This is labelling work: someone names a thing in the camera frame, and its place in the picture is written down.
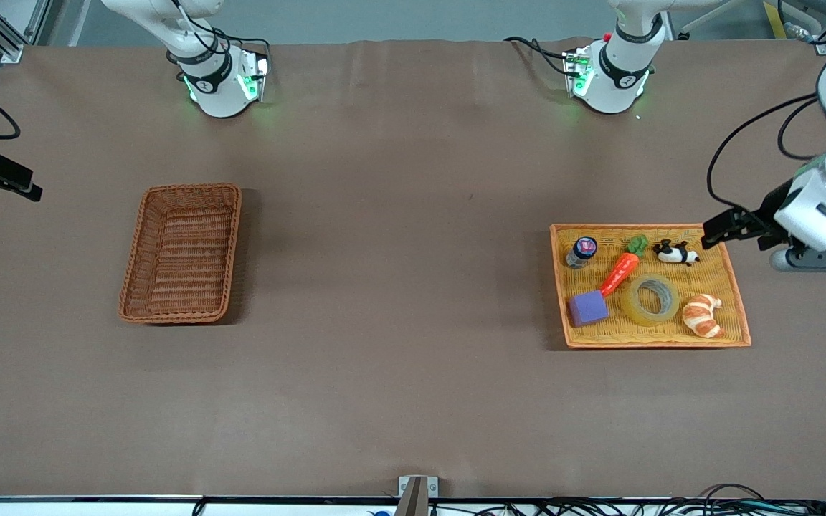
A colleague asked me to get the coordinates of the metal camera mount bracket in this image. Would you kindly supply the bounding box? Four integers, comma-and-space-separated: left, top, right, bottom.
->
394, 474, 440, 516

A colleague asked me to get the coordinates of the black white panda toy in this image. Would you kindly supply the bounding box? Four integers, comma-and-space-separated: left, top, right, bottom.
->
653, 239, 701, 267

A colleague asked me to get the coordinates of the purple foam cube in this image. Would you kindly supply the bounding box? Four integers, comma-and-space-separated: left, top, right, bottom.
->
568, 290, 610, 328

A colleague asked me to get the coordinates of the base connector box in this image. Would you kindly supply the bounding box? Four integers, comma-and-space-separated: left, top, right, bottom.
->
563, 49, 594, 99
238, 53, 270, 102

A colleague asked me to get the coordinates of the black left base cable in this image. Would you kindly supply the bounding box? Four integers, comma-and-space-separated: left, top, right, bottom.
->
503, 36, 573, 77

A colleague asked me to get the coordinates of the black left arm wrist cable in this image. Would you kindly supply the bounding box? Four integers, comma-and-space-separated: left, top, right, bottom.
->
706, 92, 824, 213

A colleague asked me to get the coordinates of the orange wicker tray basket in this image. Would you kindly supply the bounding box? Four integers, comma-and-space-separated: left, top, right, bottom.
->
549, 222, 752, 350

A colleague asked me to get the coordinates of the small dark-capped bottle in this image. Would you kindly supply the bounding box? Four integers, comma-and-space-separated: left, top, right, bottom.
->
565, 236, 599, 270

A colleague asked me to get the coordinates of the black base cable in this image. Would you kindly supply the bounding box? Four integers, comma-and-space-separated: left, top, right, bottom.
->
503, 36, 573, 77
211, 30, 272, 59

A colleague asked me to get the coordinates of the orange toy carrot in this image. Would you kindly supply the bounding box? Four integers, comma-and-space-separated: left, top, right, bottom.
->
599, 234, 649, 298

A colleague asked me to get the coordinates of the brown table cloth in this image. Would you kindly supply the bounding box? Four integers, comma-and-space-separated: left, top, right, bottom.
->
0, 37, 826, 500

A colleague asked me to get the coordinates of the clear yellowish tape roll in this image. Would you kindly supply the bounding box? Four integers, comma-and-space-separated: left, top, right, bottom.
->
620, 273, 681, 328

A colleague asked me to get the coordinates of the black right base cable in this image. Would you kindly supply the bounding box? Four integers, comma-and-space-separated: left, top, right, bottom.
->
211, 30, 272, 59

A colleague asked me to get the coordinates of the black cable bundle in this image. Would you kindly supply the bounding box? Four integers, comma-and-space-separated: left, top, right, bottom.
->
431, 483, 826, 516

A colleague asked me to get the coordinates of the left base connector box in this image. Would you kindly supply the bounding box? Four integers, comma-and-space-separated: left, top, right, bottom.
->
563, 49, 594, 99

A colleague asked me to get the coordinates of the toy croissant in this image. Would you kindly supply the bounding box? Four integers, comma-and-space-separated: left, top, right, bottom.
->
682, 293, 724, 339

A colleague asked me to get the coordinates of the brown wicker basket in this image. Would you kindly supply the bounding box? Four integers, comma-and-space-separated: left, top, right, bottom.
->
118, 183, 242, 325

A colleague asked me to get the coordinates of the right base connector box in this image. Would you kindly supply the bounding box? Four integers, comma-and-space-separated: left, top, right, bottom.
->
238, 53, 270, 102

